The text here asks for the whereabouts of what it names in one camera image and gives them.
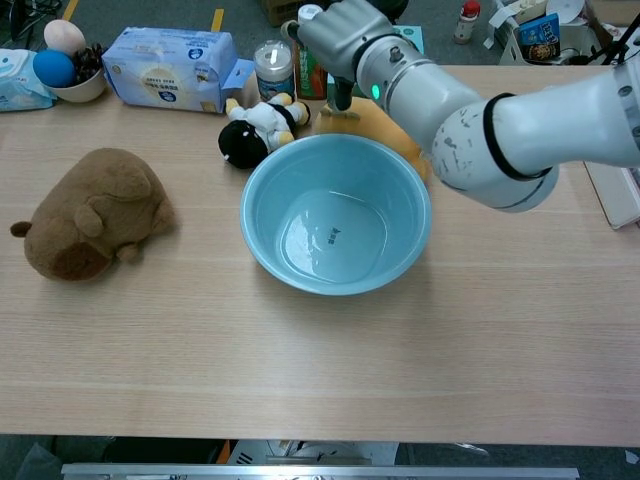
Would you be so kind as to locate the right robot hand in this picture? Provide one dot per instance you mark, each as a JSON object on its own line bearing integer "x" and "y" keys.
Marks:
{"x": 340, "y": 35}

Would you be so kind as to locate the yellow plush chick toy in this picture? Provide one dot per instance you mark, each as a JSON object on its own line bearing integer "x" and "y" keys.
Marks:
{"x": 370, "y": 125}

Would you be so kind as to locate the black-haired plush doll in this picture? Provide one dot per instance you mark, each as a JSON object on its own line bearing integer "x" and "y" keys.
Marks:
{"x": 265, "y": 120}

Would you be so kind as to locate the brown plush capybara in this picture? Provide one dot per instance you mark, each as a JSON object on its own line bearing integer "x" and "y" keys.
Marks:
{"x": 95, "y": 210}

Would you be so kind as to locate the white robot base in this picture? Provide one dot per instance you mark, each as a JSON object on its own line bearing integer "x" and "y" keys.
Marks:
{"x": 320, "y": 452}

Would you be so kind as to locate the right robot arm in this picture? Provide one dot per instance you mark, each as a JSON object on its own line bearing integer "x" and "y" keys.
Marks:
{"x": 475, "y": 130}

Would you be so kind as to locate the light blue plastic basin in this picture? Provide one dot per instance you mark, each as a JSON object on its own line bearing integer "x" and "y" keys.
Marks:
{"x": 340, "y": 235}

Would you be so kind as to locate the orange juice bottle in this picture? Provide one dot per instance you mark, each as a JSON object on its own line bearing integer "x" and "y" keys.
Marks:
{"x": 310, "y": 75}

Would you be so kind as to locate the cardboard box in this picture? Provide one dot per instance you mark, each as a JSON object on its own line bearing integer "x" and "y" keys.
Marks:
{"x": 272, "y": 12}

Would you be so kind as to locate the small jar white lid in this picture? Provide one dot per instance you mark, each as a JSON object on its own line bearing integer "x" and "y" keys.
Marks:
{"x": 273, "y": 75}

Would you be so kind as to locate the red white bottle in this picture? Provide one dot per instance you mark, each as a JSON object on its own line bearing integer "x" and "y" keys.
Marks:
{"x": 467, "y": 22}

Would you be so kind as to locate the blue tissue pack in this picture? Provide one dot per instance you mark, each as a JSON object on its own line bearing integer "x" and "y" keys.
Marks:
{"x": 170, "y": 70}

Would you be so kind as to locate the blue snack bag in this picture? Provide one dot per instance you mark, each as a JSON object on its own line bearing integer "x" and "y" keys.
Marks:
{"x": 540, "y": 37}

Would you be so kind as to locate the white storage box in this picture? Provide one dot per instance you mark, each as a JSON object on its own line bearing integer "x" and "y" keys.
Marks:
{"x": 580, "y": 35}

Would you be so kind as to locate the dark pine cone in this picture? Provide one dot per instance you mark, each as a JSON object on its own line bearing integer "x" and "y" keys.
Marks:
{"x": 87, "y": 62}

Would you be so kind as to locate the white bowl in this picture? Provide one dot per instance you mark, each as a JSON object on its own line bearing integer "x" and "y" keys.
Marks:
{"x": 80, "y": 92}

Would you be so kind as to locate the beige egg-shaped ball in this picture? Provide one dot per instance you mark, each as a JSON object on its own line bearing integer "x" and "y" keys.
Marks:
{"x": 64, "y": 36}

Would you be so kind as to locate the black tripod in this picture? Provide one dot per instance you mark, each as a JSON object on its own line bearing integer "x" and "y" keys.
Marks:
{"x": 617, "y": 50}

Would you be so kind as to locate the blue ball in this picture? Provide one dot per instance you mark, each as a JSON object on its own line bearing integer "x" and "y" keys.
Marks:
{"x": 54, "y": 69}

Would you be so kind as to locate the silver patterned packet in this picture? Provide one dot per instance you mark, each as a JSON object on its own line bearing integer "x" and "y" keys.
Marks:
{"x": 633, "y": 179}

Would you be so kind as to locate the wet wipes pack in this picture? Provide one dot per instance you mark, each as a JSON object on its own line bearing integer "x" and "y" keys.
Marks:
{"x": 15, "y": 85}

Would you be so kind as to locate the aluminium rail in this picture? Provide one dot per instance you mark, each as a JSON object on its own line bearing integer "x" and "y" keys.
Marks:
{"x": 320, "y": 472}

